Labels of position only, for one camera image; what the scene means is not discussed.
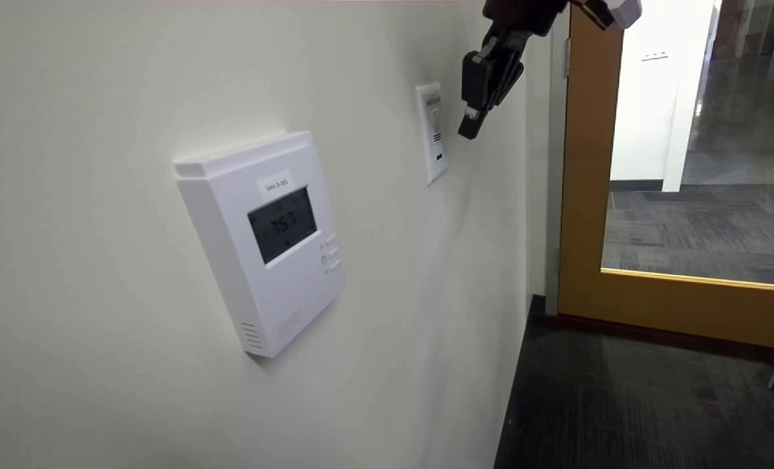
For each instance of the white wall thermostat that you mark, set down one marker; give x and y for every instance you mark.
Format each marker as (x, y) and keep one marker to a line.
(259, 244)

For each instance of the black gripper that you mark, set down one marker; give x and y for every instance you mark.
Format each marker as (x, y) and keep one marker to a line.
(526, 15)

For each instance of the white light switch plate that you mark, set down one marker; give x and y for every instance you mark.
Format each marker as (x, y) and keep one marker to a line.
(433, 132)

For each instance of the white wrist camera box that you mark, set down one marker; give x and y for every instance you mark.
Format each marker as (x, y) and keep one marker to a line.
(626, 11)

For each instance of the wooden framed glass door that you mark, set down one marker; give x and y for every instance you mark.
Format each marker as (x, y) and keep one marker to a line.
(595, 217)

